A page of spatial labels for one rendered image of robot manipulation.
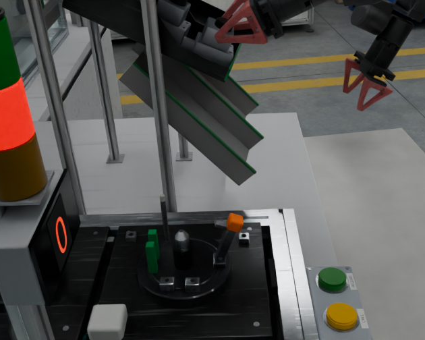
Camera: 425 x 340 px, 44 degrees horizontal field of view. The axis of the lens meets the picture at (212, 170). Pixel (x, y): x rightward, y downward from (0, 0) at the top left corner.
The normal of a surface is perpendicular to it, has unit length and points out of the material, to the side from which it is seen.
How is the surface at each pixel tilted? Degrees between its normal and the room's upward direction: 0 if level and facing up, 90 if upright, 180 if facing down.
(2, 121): 90
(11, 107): 90
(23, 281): 90
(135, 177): 0
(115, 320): 0
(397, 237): 0
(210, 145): 90
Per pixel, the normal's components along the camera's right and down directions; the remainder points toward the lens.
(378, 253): -0.04, -0.85
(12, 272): -0.01, 0.54
